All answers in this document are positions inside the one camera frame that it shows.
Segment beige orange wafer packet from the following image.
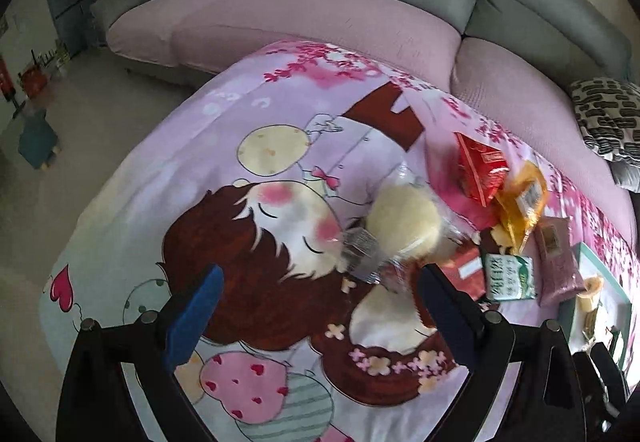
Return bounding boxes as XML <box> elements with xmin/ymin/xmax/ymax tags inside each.
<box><xmin>582</xmin><ymin>307</ymin><xmax>599</xmax><ymax>342</ymax></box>

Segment small green white packet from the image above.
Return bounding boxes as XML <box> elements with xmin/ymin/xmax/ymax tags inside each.
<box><xmin>604</xmin><ymin>325</ymin><xmax>624</xmax><ymax>364</ymax></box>

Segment white tray teal rim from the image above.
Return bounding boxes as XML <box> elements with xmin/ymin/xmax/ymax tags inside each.
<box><xmin>556</xmin><ymin>243</ymin><xmax>632</xmax><ymax>370</ymax></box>

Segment green biscuit packet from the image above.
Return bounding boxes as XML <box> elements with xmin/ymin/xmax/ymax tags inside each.
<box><xmin>483</xmin><ymin>254</ymin><xmax>537</xmax><ymax>303</ymax></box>

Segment dark red snack packet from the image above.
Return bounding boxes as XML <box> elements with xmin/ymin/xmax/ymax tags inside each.
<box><xmin>439</xmin><ymin>243</ymin><xmax>486</xmax><ymax>300</ymax></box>

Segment yellow jelly cup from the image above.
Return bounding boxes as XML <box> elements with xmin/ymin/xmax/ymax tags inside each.
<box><xmin>576</xmin><ymin>275</ymin><xmax>605</xmax><ymax>313</ymax></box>

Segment pink purple snack packet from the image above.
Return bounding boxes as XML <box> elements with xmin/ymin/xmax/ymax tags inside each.
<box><xmin>535</xmin><ymin>217</ymin><xmax>585</xmax><ymax>307</ymax></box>

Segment clear bag yellow bread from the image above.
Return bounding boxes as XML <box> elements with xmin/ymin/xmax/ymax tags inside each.
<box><xmin>341</xmin><ymin>163</ymin><xmax>472</xmax><ymax>294</ymax></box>

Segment orange snack packet barcode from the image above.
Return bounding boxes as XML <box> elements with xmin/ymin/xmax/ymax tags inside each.
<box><xmin>496</xmin><ymin>161</ymin><xmax>549</xmax><ymax>255</ymax></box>

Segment cartoon girl pink blanket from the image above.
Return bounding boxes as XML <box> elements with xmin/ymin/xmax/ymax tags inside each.
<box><xmin>40</xmin><ymin>40</ymin><xmax>639</xmax><ymax>441</ymax></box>

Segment red square snack packet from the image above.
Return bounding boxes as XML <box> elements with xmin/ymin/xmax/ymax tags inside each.
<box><xmin>454</xmin><ymin>132</ymin><xmax>510</xmax><ymax>207</ymax></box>

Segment grey pillow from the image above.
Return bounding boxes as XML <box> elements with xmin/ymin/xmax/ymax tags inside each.
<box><xmin>610</xmin><ymin>162</ymin><xmax>640</xmax><ymax>194</ymax></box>

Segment teal small stool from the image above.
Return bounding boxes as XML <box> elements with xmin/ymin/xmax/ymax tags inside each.
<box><xmin>18</xmin><ymin>109</ymin><xmax>61</xmax><ymax>170</ymax></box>

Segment black white patterned pillow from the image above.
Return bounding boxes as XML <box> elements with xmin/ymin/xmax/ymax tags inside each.
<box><xmin>570</xmin><ymin>77</ymin><xmax>640</xmax><ymax>167</ymax></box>

